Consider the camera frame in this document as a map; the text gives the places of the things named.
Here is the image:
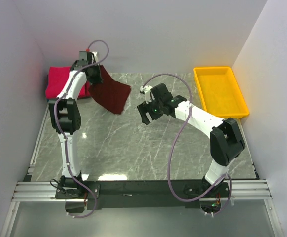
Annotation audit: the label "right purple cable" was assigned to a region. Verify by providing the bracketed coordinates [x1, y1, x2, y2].
[140, 73, 232, 216]

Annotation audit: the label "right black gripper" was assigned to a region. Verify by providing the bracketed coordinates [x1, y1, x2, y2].
[137, 97, 164, 126]

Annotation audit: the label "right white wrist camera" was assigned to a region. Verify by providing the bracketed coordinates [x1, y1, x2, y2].
[140, 85, 154, 104]

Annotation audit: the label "yellow plastic tray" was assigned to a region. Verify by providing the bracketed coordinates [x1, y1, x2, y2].
[193, 66, 250, 119]

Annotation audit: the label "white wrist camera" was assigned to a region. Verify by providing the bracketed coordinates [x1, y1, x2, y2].
[86, 49, 99, 64]
[140, 85, 154, 104]

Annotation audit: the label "aluminium rail frame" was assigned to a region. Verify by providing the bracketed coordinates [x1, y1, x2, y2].
[0, 150, 282, 237]

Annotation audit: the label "dark red t-shirt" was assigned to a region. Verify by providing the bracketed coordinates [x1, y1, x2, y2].
[88, 65, 131, 115]

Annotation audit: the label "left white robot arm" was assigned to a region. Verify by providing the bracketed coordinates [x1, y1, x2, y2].
[48, 49, 103, 198]

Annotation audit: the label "black base beam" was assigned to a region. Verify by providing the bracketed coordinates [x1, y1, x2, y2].
[55, 177, 231, 213]

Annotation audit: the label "folded pink t-shirt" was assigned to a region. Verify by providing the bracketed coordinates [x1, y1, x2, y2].
[45, 67, 91, 100]

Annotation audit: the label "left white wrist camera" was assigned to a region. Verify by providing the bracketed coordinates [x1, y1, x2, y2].
[86, 49, 99, 64]

